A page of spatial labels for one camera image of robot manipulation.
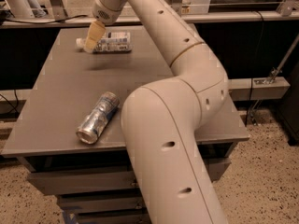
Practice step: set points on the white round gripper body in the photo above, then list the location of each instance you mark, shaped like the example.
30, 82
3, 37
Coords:
105, 12

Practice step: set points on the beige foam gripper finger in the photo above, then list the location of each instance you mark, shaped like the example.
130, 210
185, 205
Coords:
95, 33

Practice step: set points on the clear plastic water bottle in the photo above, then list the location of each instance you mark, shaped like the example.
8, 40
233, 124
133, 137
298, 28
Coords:
111, 42

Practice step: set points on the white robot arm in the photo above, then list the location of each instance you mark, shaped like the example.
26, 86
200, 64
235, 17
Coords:
159, 120

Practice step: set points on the white pipe background left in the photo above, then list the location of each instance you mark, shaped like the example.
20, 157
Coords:
20, 9

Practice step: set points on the silver aluminium drink can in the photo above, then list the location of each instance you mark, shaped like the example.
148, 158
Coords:
93, 125

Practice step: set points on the top grey drawer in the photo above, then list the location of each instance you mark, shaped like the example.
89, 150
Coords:
73, 175

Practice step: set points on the grey drawer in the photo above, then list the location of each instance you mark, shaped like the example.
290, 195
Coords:
115, 217
83, 205
73, 175

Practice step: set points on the grey drawer cabinet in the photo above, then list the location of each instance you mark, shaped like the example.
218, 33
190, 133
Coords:
67, 90

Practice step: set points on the middle grey drawer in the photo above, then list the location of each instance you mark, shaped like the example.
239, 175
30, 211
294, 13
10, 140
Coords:
83, 205

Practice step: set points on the bottom grey drawer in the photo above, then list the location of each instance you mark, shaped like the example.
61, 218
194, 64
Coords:
115, 217

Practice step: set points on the left metal bracket post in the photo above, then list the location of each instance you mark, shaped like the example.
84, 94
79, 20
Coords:
58, 10

